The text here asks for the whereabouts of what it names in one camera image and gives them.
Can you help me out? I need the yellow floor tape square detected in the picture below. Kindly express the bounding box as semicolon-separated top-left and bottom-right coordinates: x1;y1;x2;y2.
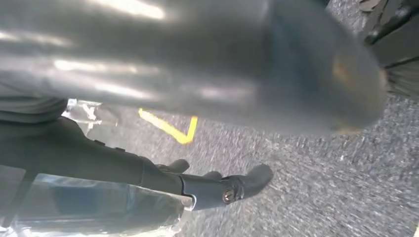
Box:
137;108;199;145

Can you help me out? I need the chrome base stool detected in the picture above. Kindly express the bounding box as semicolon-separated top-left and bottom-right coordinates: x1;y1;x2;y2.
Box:
61;98;121;135

